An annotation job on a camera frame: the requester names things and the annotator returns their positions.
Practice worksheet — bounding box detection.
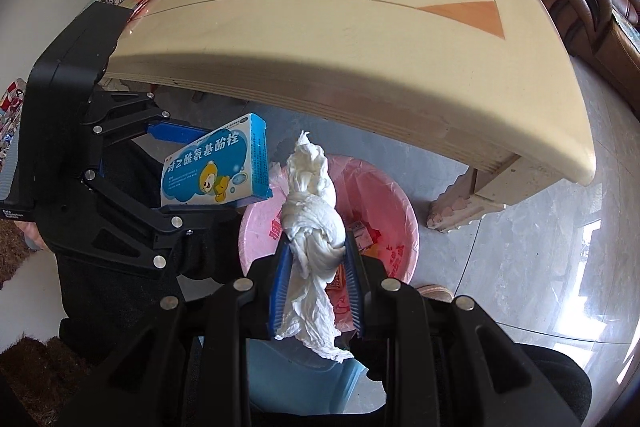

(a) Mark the white tissue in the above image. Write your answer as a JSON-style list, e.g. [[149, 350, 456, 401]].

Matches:
[[276, 131, 352, 363]]

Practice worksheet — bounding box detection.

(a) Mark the blue bear medicine box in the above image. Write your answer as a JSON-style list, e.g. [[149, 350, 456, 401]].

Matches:
[[160, 113, 272, 207]]

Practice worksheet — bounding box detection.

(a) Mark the pink lined trash bin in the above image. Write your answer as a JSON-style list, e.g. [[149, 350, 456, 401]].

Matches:
[[237, 154, 421, 333]]

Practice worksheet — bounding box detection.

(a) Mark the white milk carton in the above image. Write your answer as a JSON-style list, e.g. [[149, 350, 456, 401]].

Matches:
[[348, 221, 381, 251]]

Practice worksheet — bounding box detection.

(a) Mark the beige coffee table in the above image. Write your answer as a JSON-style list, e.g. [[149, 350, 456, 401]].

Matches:
[[106, 0, 597, 232]]

